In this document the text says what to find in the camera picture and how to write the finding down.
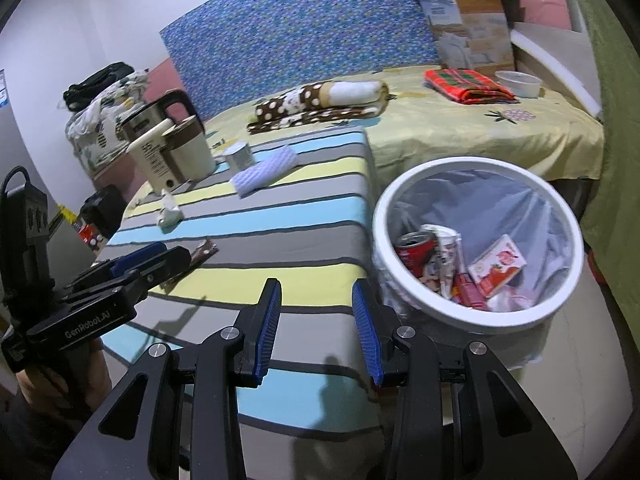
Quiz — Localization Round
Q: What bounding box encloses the person's left hand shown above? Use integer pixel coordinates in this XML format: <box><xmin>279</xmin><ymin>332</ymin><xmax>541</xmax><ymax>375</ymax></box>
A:
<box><xmin>16</xmin><ymin>336</ymin><xmax>112</xmax><ymax>422</ymax></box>

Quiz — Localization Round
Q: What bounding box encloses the white round trash bin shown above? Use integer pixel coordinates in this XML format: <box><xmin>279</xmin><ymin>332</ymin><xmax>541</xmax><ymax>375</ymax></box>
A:
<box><xmin>371</xmin><ymin>156</ymin><xmax>585</xmax><ymax>367</ymax></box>

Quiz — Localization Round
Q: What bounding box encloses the red drink can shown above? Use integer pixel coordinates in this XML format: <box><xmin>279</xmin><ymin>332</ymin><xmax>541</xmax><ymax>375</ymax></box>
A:
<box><xmin>394</xmin><ymin>230</ymin><xmax>439</xmax><ymax>279</ymax></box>

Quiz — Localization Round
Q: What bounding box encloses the pink and white drink carton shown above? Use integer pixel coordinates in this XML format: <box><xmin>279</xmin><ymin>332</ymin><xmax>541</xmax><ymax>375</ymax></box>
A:
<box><xmin>466</xmin><ymin>234</ymin><xmax>529</xmax><ymax>297</ymax></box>

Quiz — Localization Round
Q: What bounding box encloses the red plaid cloth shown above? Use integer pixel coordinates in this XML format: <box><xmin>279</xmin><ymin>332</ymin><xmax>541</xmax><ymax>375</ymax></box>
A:
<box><xmin>424</xmin><ymin>68</ymin><xmax>517</xmax><ymax>106</ymax></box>

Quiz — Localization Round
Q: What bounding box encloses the black box red label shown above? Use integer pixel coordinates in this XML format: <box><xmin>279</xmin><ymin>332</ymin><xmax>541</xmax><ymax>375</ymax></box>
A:
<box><xmin>79</xmin><ymin>184</ymin><xmax>127</xmax><ymax>249</ymax></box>

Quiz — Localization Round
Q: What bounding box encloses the red flat packet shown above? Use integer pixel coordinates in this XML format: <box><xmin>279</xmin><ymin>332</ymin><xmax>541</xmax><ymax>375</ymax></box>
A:
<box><xmin>452</xmin><ymin>271</ymin><xmax>489</xmax><ymax>312</ymax></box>

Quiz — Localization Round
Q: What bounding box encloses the brown polka dot blanket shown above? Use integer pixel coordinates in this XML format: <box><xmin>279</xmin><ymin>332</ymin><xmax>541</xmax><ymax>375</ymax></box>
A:
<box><xmin>246</xmin><ymin>79</ymin><xmax>392</xmax><ymax>135</ymax></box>

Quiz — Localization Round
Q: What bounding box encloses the brown snack wrapper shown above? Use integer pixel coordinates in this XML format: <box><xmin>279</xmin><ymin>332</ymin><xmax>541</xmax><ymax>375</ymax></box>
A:
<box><xmin>189</xmin><ymin>239</ymin><xmax>220</xmax><ymax>265</ymax></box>

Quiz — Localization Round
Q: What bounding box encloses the striped tablecloth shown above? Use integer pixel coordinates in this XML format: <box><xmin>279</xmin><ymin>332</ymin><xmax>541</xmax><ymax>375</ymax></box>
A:
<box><xmin>92</xmin><ymin>127</ymin><xmax>401</xmax><ymax>480</ymax></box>

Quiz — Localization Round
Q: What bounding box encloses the green blanket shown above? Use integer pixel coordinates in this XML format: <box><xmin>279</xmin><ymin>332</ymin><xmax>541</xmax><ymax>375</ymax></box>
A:
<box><xmin>554</xmin><ymin>0</ymin><xmax>640</xmax><ymax>343</ymax></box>

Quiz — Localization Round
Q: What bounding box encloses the crumpled white wrapper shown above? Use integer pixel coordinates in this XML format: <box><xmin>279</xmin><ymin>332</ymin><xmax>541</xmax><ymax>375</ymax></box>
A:
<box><xmin>156</xmin><ymin>194</ymin><xmax>184</xmax><ymax>232</ymax></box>

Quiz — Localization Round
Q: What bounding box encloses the cardboard box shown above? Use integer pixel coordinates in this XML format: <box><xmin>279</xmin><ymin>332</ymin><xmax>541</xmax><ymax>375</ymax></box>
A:
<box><xmin>416</xmin><ymin>0</ymin><xmax>517</xmax><ymax>73</ymax></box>

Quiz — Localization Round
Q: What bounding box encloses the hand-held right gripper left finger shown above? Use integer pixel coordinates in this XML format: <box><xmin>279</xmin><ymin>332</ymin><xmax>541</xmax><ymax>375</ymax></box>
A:
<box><xmin>50</xmin><ymin>277</ymin><xmax>284</xmax><ymax>480</ymax></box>

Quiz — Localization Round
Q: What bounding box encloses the translucent bin liner bag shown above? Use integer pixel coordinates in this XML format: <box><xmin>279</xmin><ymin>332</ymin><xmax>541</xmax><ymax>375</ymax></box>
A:
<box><xmin>377</xmin><ymin>169</ymin><xmax>568</xmax><ymax>367</ymax></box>

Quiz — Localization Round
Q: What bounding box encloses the white printed snack packet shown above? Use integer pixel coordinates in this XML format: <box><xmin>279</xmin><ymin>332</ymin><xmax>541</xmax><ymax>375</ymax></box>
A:
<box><xmin>431</xmin><ymin>225</ymin><xmax>463</xmax><ymax>302</ymax></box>

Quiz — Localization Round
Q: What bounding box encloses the floral cloth bundle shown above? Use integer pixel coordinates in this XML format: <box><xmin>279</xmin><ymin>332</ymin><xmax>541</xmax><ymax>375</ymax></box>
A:
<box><xmin>65</xmin><ymin>71</ymin><xmax>151</xmax><ymax>177</ymax></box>

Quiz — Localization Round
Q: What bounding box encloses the black bag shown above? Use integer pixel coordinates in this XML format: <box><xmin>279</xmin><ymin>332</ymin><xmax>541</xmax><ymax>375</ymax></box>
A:
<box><xmin>62</xmin><ymin>61</ymin><xmax>137</xmax><ymax>106</ymax></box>

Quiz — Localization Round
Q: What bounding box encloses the blue patterned headboard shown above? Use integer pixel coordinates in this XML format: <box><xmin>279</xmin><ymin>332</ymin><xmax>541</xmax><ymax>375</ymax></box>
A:
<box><xmin>159</xmin><ymin>0</ymin><xmax>461</xmax><ymax>118</ymax></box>

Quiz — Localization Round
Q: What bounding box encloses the white bowl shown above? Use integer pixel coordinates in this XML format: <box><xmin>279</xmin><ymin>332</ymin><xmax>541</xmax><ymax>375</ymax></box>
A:
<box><xmin>494</xmin><ymin>70</ymin><xmax>543</xmax><ymax>99</ymax></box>

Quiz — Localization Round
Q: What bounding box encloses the yellow bed sheet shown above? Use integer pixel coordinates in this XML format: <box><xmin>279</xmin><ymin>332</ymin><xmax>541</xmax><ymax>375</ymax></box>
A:
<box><xmin>202</xmin><ymin>66</ymin><xmax>607</xmax><ymax>184</ymax></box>

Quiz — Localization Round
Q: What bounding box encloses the small silver tin can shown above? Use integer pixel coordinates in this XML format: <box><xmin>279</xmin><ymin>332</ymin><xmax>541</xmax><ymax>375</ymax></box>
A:
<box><xmin>222</xmin><ymin>142</ymin><xmax>257</xmax><ymax>172</ymax></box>

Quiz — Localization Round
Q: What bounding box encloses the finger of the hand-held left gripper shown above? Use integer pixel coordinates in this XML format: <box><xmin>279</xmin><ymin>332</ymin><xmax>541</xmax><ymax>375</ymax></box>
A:
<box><xmin>71</xmin><ymin>241</ymin><xmax>169</xmax><ymax>287</ymax></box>
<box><xmin>64</xmin><ymin>246</ymin><xmax>194</xmax><ymax>307</ymax></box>

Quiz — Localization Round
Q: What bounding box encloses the white bed frame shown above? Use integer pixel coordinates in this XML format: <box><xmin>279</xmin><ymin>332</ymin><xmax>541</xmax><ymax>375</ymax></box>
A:
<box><xmin>509</xmin><ymin>21</ymin><xmax>604</xmax><ymax>117</ymax></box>

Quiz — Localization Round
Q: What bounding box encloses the beige electric kettle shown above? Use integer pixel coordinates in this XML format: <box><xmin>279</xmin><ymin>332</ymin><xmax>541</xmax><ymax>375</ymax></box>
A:
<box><xmin>116</xmin><ymin>89</ymin><xmax>217</xmax><ymax>188</ymax></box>

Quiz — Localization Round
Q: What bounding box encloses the white squeeze tube bottle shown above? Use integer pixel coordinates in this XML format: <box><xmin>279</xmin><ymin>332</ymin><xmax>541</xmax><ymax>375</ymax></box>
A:
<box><xmin>125</xmin><ymin>120</ymin><xmax>176</xmax><ymax>196</ymax></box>

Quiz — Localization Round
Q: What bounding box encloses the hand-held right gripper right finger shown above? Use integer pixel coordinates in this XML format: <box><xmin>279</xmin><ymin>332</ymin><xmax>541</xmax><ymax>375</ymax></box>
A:
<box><xmin>351</xmin><ymin>280</ymin><xmax>593</xmax><ymax>480</ymax></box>

